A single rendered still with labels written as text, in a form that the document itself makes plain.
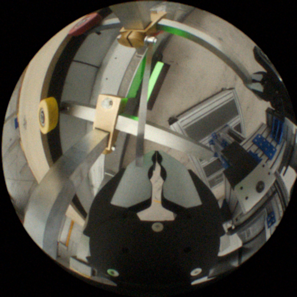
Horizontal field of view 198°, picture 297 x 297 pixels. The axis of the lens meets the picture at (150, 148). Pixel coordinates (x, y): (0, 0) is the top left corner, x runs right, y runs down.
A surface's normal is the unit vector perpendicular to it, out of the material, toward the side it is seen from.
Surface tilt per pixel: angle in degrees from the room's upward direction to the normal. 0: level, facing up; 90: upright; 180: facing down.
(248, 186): 90
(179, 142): 0
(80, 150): 90
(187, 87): 0
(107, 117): 0
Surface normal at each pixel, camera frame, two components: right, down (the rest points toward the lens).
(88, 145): 0.34, -0.81
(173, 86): -0.04, 0.50
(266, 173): -0.58, -0.72
